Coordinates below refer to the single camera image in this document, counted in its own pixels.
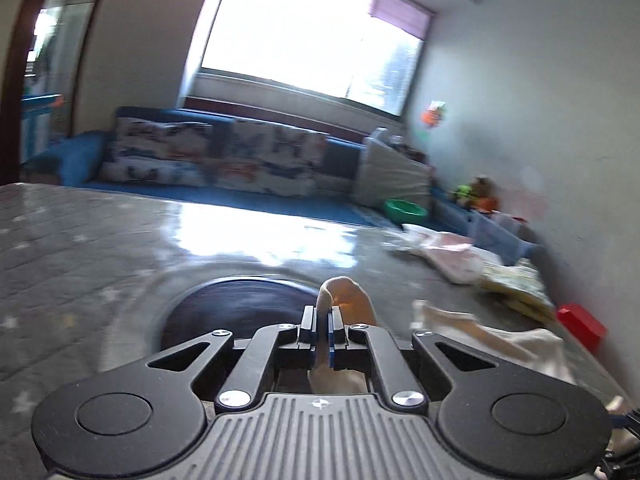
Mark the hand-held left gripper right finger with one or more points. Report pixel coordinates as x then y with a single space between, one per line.
334 332

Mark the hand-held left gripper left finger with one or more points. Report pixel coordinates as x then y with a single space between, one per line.
310 331

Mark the cream sweatshirt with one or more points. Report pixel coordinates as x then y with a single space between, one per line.
500 341

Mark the dark round bowl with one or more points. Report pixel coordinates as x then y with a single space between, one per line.
225 305

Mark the white plastic bag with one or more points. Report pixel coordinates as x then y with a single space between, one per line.
447 255

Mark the green plastic basin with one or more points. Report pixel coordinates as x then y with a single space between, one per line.
406 211

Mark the grey pillow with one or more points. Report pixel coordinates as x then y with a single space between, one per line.
390 175

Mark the butterfly print cushion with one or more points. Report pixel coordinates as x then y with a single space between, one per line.
155 152
270 157

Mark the clear plastic storage box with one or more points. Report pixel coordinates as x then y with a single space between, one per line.
495 232

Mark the folded yellow blanket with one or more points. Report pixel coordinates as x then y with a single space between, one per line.
520 287

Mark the teddy bear toy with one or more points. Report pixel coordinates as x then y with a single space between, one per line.
481 189

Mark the colourful pinwheel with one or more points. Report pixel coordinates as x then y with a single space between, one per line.
432 114

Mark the red plastic stool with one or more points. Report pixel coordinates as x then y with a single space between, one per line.
582 325

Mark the blue sofa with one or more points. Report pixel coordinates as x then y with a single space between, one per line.
75 155

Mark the large window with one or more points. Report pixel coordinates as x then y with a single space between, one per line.
310 30

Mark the blue and white cabinet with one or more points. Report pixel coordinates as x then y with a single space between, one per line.
40 120

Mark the brown door frame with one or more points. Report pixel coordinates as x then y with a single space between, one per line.
15 110

